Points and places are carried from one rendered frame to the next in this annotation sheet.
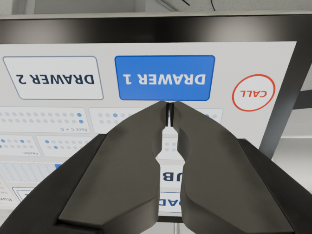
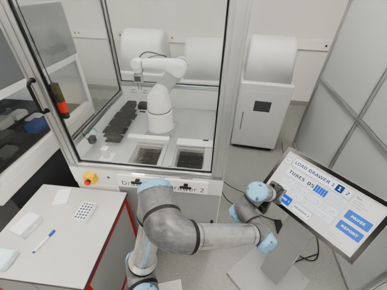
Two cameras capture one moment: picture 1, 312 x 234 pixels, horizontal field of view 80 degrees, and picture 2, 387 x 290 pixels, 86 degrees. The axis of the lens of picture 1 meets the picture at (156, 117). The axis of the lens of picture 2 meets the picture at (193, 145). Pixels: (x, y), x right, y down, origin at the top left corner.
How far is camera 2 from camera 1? 1.10 m
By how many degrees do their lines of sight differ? 58
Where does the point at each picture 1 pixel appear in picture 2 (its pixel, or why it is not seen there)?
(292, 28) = not seen: hidden behind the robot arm
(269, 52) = not seen: hidden behind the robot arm
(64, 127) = (310, 203)
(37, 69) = (302, 214)
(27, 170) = (334, 201)
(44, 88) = (305, 212)
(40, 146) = (321, 203)
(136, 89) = (288, 199)
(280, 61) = not seen: hidden behind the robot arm
